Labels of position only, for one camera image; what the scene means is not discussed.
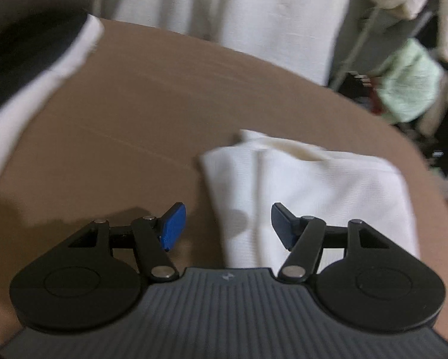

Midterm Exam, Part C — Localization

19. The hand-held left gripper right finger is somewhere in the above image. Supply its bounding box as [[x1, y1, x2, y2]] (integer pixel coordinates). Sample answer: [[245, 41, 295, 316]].
[[270, 202, 391, 283]]

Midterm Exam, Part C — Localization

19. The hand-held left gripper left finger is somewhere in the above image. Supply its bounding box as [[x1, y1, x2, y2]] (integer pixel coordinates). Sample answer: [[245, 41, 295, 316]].
[[68, 202, 187, 283]]

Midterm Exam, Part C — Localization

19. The white garment with monster print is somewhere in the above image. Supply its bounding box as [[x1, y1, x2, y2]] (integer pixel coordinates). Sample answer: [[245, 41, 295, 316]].
[[198, 129, 421, 270]]

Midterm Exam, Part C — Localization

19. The red garment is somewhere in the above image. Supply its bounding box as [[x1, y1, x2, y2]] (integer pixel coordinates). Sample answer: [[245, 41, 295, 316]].
[[369, 78, 382, 113]]

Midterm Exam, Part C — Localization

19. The white folded garment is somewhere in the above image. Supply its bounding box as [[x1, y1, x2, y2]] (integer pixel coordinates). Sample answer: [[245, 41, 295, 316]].
[[0, 15, 105, 195]]

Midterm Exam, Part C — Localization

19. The white rack pole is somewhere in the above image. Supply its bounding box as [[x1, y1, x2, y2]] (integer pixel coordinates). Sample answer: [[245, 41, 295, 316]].
[[332, 7, 381, 90]]

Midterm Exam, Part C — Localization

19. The light green quilted jacket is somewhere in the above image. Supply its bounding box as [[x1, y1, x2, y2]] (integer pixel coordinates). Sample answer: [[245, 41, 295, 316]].
[[377, 39, 443, 122]]

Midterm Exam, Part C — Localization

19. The white hanging cloth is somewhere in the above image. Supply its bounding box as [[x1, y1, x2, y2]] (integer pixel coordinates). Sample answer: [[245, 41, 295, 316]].
[[97, 0, 355, 86]]

